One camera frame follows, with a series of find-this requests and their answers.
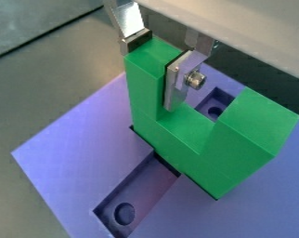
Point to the green U-shaped block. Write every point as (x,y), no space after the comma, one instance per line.
(223,134)

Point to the purple board with cross slot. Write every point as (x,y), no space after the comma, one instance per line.
(111,188)

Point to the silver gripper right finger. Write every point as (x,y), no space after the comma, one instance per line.
(183,70)

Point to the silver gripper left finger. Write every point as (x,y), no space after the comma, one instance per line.
(127,19)

